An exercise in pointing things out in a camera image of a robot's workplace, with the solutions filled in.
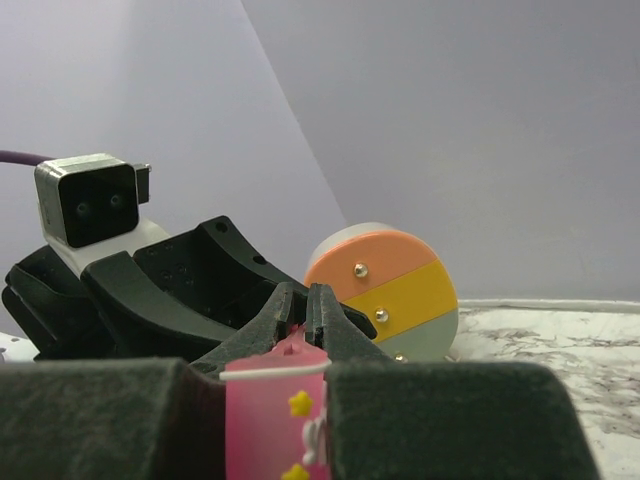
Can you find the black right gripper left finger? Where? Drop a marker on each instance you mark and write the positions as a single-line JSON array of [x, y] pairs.
[[152, 418]]

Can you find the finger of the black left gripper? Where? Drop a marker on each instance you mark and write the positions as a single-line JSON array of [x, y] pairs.
[[215, 271]]

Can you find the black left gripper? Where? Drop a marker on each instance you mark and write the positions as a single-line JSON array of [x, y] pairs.
[[51, 306]]

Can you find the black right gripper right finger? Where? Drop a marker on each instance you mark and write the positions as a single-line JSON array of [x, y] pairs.
[[442, 420]]

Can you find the pink strap keyring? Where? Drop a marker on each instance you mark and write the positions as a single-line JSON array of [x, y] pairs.
[[276, 413]]

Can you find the cream cylinder with coloured face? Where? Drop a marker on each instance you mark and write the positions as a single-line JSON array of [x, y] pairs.
[[398, 281]]

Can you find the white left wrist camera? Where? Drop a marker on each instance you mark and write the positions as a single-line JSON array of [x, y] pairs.
[[89, 208]]

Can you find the aluminium table frame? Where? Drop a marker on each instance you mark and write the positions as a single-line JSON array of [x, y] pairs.
[[592, 306]]

